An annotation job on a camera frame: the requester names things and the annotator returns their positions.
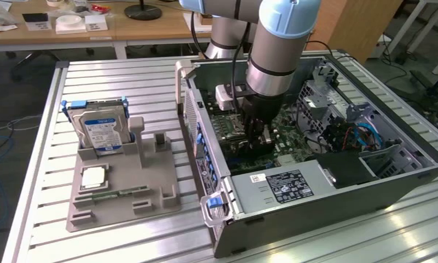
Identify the black chair base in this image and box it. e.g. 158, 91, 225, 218
9, 50, 61, 82

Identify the blue SATA wire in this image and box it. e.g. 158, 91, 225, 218
353, 123, 383, 151

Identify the black round lamp base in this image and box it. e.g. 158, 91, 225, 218
123, 0, 163, 21

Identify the black stand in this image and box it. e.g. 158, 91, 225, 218
409, 68, 438, 121

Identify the black power cable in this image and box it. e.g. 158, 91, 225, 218
306, 41, 354, 65

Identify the white paper stack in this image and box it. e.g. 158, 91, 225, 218
183, 12, 213, 33

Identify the hard disk with blue carrier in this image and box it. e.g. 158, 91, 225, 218
61, 95, 131, 158

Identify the green RAM stick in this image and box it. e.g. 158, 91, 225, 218
90, 187, 149, 200

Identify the black wire bundle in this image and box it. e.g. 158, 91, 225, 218
302, 120, 354, 154

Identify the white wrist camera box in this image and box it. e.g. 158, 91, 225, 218
214, 84, 247, 112

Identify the grey metal disk bay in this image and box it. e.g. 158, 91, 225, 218
358, 142, 425, 179

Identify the silver CPU chip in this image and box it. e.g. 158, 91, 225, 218
79, 165, 111, 190

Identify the dark grey open PC case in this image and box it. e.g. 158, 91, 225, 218
174, 53, 438, 260

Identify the white box with black lid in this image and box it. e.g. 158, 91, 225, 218
21, 13, 52, 31

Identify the grey plastic parts rack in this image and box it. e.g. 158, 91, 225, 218
65, 116, 183, 233

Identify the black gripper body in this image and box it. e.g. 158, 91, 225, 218
239, 94, 283, 124

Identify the metal CPU socket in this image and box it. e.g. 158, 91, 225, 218
227, 113, 246, 135

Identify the wooden cabinet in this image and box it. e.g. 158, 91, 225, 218
306, 0, 405, 64

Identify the white table frame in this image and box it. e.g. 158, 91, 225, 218
382, 0, 438, 75

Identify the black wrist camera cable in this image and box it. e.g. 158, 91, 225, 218
190, 12, 251, 93

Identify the white floor cable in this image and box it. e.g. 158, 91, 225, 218
0, 115, 41, 131

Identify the wooden desk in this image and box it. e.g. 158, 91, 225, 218
0, 0, 314, 53

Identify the perforated metal drive cage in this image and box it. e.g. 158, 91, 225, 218
295, 79, 351, 132

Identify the clear plastic bag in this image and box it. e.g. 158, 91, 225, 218
0, 7, 21, 25

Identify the grey power supply unit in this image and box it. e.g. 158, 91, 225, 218
229, 160, 337, 214

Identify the green Dell motherboard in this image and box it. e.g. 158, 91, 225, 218
203, 97, 314, 176

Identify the plain white box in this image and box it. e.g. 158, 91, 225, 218
83, 15, 109, 32

